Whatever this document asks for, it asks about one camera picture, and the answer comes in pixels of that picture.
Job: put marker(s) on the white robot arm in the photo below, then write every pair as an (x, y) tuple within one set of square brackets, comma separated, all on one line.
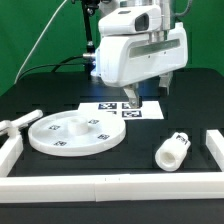
[(168, 23)]

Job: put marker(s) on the white rod part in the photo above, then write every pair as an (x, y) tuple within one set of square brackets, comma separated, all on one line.
[(21, 122)]

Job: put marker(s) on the white left frame bar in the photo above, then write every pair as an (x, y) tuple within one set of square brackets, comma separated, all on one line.
[(9, 154)]

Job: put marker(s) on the black camera stand pole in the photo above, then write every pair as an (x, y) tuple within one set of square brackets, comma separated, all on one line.
[(89, 7)]

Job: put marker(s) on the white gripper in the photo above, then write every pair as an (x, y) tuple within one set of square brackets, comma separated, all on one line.
[(130, 59)]

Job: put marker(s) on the white round table top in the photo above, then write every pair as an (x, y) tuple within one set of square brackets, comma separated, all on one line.
[(77, 133)]

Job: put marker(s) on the white paper marker sheet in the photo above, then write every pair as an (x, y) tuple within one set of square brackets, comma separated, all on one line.
[(149, 109)]

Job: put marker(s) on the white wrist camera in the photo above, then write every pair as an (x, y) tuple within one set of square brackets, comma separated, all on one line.
[(131, 20)]

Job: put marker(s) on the white front frame bar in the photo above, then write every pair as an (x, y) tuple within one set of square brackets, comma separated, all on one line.
[(125, 187)]

